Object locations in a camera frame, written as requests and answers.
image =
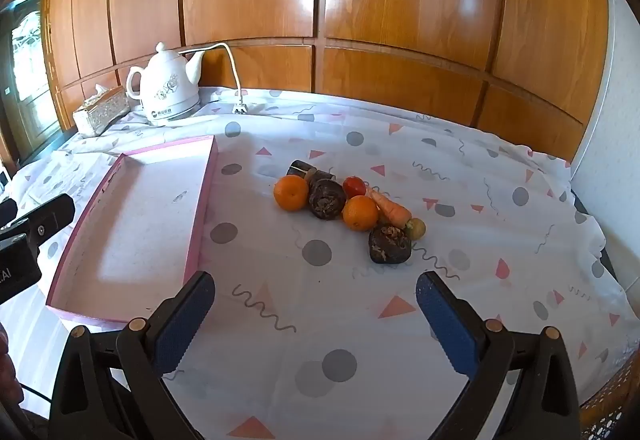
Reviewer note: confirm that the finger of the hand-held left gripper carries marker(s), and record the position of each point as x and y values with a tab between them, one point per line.
6	213
50	215

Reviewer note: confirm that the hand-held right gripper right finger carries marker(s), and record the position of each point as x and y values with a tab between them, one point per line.
445	325

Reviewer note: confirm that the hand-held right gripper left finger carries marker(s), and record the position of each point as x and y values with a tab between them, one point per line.
182	320

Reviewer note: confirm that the pink shallow box tray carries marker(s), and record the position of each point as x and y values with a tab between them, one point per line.
140	220

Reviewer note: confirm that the dark brown round lump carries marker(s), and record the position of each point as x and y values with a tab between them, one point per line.
390	244
326	198

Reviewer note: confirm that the orange carrot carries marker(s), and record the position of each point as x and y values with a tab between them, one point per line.
390	210

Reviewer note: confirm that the orange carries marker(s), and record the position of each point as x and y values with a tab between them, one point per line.
291	192
360	212

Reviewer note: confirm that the small red tomato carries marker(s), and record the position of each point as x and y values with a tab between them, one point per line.
354	185

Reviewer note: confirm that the person's left hand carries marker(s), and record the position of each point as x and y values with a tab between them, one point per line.
6	377

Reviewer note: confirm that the small yellow round fruit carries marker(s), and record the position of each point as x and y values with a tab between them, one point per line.
416	228

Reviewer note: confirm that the cream patterned tissue box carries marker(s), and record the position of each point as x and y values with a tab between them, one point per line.
100	113

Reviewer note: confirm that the white printed tablecloth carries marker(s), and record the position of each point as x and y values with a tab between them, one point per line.
325	310

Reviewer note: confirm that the dark wooden glass door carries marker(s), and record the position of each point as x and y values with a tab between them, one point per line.
25	70

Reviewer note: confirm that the silver kettle base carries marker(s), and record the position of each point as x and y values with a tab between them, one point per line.
170	119

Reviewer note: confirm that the white ceramic electric kettle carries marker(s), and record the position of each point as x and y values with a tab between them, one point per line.
165	85

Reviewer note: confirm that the wicker chair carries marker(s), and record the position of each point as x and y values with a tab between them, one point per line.
615	400

